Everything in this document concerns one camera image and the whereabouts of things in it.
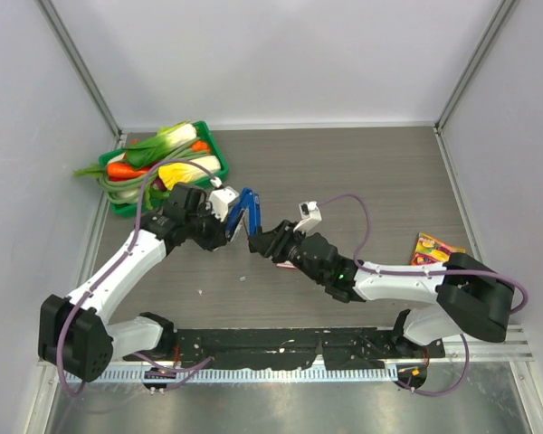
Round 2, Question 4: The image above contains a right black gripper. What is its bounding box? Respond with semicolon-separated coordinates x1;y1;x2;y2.
250;218;326;284

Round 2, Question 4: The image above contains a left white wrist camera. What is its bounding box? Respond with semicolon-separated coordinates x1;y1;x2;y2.
208;186;240;222

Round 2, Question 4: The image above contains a large orange carrot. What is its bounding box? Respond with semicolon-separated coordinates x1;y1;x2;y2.
106;162;149;180

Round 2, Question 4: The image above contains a green plastic tray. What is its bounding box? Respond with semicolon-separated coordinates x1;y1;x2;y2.
92;121;229;218

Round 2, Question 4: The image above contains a purple cable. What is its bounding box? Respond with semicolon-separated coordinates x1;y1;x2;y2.
59;158;223;398
316;193;529;396

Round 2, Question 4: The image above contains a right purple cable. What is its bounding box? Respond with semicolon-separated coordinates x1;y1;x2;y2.
316;193;529;396

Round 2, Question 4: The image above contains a colourful candy bag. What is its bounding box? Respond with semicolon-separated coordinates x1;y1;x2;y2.
410;232;466;266

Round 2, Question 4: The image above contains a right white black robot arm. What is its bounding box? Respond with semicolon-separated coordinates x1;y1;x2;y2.
248;221;514;357

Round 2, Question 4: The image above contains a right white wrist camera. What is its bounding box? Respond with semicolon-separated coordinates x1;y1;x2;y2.
294;201;322;233

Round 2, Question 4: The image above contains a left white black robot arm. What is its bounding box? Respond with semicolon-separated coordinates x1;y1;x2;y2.
38;183;239;382

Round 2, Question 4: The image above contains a green long beans bundle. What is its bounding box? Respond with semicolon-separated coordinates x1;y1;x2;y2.
95;147;214;205

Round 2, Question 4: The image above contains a yellow white napa cabbage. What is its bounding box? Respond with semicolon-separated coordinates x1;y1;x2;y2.
157;156;221;190

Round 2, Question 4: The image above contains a purple red onion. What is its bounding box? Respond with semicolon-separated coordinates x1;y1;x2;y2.
151;177;167;192

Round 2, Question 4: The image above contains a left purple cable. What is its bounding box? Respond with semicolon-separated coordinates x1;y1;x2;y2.
59;158;223;398

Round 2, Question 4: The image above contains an upper white bok choy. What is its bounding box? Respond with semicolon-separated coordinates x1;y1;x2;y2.
124;122;198;169

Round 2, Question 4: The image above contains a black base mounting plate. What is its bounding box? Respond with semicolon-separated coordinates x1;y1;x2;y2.
167;327;445;371

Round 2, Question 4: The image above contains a dark blue stapler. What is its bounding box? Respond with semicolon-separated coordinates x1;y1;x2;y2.
225;187;262;241

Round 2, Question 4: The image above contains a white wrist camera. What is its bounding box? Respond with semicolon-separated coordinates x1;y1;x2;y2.
294;201;322;233
208;186;240;222

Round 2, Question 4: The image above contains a small orange carrot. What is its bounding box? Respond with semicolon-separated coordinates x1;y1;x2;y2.
191;140;211;153

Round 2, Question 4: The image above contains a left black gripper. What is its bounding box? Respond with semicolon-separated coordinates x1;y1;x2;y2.
186;202;230;252

